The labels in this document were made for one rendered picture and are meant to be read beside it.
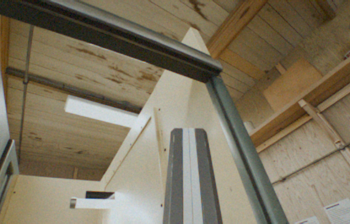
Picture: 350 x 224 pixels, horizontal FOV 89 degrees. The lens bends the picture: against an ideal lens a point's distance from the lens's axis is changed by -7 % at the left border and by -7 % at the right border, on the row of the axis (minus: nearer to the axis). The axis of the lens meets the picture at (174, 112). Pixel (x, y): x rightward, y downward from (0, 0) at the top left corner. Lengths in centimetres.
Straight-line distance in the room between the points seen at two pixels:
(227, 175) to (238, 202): 6
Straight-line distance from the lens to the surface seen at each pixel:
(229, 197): 45
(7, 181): 185
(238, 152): 42
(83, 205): 123
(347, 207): 207
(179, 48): 49
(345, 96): 219
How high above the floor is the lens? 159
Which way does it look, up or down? 40 degrees up
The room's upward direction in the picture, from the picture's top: 11 degrees counter-clockwise
